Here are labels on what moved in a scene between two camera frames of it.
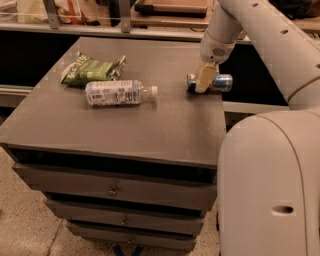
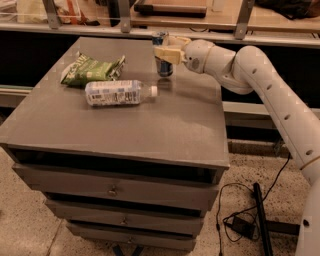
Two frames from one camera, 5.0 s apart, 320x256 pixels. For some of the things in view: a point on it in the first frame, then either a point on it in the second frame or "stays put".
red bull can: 221,82 to 164,67
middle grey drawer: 137,217 stays put
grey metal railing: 53,24 stays put
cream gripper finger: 206,76 to 173,55
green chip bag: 83,69 stays put
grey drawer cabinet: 137,176 stays put
